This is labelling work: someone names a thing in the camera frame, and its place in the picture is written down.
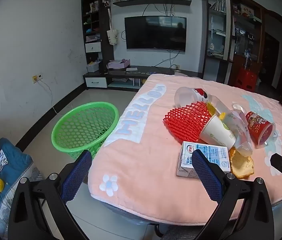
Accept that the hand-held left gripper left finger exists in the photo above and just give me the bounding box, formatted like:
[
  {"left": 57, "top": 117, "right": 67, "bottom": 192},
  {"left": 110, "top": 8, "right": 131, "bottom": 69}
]
[{"left": 7, "top": 149, "right": 93, "bottom": 240}]

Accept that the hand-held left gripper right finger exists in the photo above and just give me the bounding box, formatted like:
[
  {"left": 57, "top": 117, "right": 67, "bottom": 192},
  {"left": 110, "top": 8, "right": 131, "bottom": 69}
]
[{"left": 191, "top": 149, "right": 274, "bottom": 240}]

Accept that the white milk carton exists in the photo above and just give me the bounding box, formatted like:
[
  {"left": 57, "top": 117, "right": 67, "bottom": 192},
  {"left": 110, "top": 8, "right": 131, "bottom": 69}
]
[{"left": 176, "top": 141, "right": 231, "bottom": 180}]

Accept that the bread slice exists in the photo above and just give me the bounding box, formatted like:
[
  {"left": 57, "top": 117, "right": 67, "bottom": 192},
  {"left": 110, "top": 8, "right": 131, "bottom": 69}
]
[{"left": 228, "top": 147, "right": 254, "bottom": 179}]

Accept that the green plastic basket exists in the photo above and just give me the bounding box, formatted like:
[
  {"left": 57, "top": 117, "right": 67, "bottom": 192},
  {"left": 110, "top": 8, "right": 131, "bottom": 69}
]
[{"left": 51, "top": 101, "right": 120, "bottom": 160}]

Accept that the clear plastic wrapper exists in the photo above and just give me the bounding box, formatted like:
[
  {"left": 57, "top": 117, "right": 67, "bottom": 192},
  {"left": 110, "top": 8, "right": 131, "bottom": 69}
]
[{"left": 231, "top": 104, "right": 254, "bottom": 157}]

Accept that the red printed plastic cup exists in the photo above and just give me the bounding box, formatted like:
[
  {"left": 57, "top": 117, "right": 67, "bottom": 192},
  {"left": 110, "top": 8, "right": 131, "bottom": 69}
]
[{"left": 245, "top": 111, "right": 276, "bottom": 148}]

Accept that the white paper cup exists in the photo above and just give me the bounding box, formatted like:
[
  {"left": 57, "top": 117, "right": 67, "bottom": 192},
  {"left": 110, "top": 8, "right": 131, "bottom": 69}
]
[{"left": 199, "top": 114, "right": 236, "bottom": 149}]

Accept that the white pouch with yellow cap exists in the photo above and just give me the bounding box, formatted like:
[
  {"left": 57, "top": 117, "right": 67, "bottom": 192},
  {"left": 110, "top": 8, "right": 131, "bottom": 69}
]
[{"left": 218, "top": 112, "right": 241, "bottom": 135}]

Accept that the red foam net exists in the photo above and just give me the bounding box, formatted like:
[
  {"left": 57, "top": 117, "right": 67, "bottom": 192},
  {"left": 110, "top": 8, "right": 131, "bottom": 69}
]
[{"left": 164, "top": 101, "right": 212, "bottom": 143}]

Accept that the clear plastic bottle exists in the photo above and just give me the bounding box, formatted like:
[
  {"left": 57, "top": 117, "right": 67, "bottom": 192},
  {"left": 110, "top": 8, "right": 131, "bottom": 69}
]
[{"left": 207, "top": 95, "right": 230, "bottom": 114}]

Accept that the clear cup with red label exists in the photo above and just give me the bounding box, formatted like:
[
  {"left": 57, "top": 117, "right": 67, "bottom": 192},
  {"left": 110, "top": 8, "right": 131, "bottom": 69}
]
[{"left": 174, "top": 87, "right": 210, "bottom": 108}]

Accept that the blue quilted mat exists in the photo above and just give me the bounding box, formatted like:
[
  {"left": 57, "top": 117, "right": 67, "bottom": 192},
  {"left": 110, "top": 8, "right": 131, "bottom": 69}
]
[{"left": 0, "top": 137, "right": 44, "bottom": 238}]

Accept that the pink printed blanket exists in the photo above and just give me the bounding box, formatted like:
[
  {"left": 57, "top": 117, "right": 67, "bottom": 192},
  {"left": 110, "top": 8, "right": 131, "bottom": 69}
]
[{"left": 87, "top": 73, "right": 282, "bottom": 224}]

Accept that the red plastic stool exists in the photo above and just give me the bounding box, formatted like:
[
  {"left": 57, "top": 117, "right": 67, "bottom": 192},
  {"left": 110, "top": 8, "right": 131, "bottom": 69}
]
[{"left": 234, "top": 67, "right": 259, "bottom": 92}]

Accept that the brown wooden display cabinet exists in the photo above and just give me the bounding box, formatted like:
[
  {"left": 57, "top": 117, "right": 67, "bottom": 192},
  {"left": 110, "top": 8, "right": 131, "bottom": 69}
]
[{"left": 228, "top": 0, "right": 265, "bottom": 85}]

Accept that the white storage box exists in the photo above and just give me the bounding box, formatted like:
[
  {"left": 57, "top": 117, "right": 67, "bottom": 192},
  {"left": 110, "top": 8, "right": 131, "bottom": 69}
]
[{"left": 86, "top": 60, "right": 102, "bottom": 73}]

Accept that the dark television cabinet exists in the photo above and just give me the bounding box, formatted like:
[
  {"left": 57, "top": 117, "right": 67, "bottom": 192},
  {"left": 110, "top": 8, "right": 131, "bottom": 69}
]
[{"left": 81, "top": 0, "right": 234, "bottom": 90}]

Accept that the pink box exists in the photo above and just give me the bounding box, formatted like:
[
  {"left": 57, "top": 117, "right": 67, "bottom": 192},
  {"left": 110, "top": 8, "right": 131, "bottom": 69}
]
[{"left": 107, "top": 59, "right": 131, "bottom": 69}]

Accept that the canvas tote bag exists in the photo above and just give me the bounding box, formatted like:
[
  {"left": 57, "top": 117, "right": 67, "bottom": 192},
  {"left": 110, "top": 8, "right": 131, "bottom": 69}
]
[{"left": 107, "top": 9, "right": 119, "bottom": 46}]

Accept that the black television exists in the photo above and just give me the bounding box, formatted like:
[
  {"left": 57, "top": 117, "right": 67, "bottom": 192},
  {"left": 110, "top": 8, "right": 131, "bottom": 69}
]
[{"left": 124, "top": 16, "right": 187, "bottom": 52}]

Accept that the white cable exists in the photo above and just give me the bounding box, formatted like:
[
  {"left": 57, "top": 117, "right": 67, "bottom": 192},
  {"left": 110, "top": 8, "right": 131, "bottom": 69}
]
[{"left": 40, "top": 80, "right": 64, "bottom": 114}]

